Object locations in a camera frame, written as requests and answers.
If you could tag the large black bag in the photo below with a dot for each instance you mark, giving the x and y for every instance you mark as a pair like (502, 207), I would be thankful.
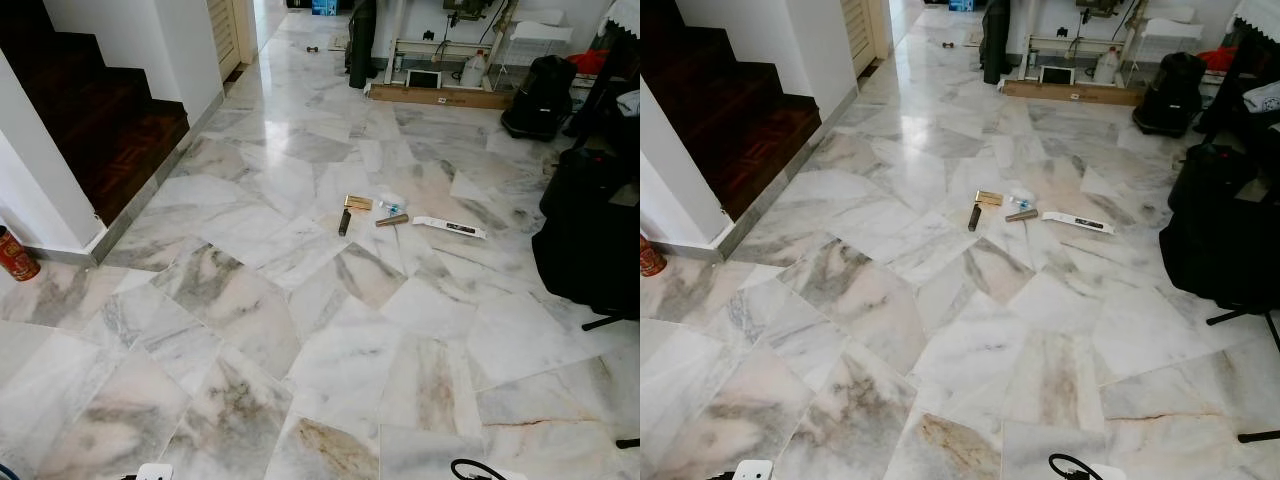
(590, 230)
(1220, 230)

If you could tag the black tripod stand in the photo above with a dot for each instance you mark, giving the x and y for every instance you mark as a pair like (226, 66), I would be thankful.
(1235, 317)

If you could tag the white framed tablet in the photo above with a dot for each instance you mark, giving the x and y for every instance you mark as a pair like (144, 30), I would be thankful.
(424, 78)
(1057, 75)

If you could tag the long cardboard box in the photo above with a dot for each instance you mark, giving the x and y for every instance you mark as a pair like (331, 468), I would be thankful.
(1075, 92)
(440, 96)

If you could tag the white flat strip package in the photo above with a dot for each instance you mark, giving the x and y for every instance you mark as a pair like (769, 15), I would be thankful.
(450, 227)
(1078, 222)

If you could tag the white shelf rack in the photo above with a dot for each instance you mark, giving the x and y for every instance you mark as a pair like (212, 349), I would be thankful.
(1070, 42)
(440, 45)

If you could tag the dark green rolled mat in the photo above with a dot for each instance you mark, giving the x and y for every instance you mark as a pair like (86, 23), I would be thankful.
(362, 45)
(996, 42)

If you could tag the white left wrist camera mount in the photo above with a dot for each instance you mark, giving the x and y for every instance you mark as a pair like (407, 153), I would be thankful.
(752, 470)
(153, 472)

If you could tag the blue box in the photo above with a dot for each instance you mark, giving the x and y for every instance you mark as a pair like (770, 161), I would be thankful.
(961, 4)
(325, 6)

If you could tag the red printed can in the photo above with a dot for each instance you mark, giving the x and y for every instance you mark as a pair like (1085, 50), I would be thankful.
(648, 262)
(12, 258)

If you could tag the dark wooden staircase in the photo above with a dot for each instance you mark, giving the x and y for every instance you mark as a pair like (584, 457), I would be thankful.
(100, 130)
(740, 120)

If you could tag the clear plastic wrapper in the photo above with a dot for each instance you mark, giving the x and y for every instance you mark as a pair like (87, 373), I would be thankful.
(1020, 198)
(390, 203)

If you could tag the white plastic jug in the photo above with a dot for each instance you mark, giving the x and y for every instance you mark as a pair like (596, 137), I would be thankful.
(1106, 66)
(474, 70)

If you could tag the dark cylinder tube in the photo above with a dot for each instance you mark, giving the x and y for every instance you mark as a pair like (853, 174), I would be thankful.
(974, 217)
(344, 222)

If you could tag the white lace cloth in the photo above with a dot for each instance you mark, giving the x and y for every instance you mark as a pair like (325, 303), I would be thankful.
(622, 15)
(1258, 14)

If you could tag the brown tube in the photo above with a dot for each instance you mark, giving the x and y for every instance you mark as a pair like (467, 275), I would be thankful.
(1022, 215)
(392, 220)

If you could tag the red cloth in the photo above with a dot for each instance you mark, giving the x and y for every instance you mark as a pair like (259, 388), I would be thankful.
(590, 62)
(1218, 58)

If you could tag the light wooden door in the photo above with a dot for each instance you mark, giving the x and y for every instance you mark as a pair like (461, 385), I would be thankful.
(225, 35)
(860, 30)

